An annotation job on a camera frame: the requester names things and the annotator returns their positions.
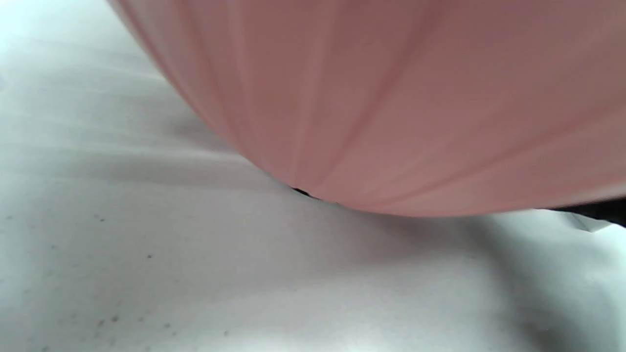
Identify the pink salad bowl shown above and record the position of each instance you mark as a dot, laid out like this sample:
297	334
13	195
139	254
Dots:
391	98

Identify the person's right hand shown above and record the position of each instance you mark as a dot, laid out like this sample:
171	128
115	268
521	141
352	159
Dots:
604	211

